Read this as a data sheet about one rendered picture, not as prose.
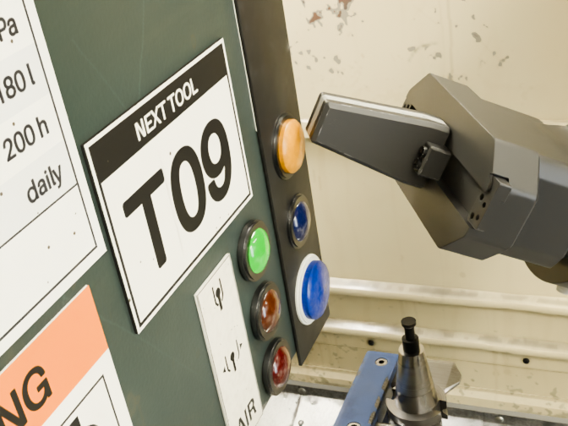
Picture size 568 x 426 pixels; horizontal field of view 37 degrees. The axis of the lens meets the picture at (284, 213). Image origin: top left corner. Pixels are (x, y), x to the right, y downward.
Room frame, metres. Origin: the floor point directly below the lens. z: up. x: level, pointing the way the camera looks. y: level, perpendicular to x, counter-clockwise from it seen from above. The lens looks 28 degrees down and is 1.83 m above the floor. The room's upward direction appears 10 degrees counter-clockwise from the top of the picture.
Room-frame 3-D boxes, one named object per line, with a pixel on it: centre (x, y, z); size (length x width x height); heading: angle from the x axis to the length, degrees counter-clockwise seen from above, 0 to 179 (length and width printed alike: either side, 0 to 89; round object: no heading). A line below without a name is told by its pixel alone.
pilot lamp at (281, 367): (0.31, 0.01, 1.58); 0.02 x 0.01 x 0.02; 154
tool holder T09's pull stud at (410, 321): (0.67, -0.10, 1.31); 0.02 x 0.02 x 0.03
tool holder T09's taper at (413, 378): (0.67, -0.10, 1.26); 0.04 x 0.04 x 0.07
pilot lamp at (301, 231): (0.36, -0.01, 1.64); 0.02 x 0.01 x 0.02; 154
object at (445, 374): (0.72, -0.13, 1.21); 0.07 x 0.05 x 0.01; 64
